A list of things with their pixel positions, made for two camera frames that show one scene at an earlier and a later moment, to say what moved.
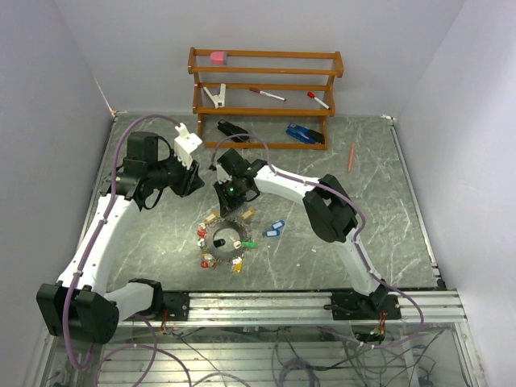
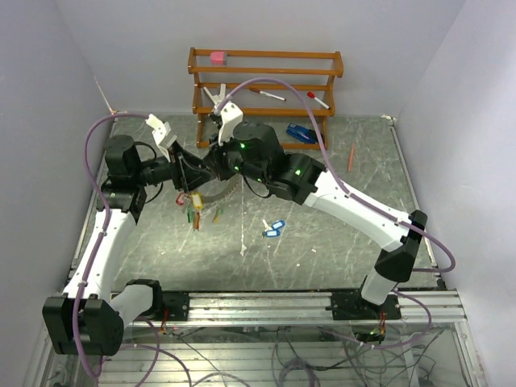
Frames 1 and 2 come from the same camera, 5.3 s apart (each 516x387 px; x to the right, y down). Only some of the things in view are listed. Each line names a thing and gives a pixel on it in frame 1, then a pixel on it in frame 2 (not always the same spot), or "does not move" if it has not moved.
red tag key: [201, 231] -> [181, 197]
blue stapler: [305, 135] does not move
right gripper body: [231, 190] -> [228, 161]
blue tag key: [278, 224] does not move
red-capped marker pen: [268, 94] does not move
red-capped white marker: [312, 95] does not move
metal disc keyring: [242, 235] -> [214, 196]
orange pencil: [351, 156] does not move
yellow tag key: [251, 211] -> [197, 200]
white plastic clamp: [218, 100] does not move
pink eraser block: [218, 58] does not move
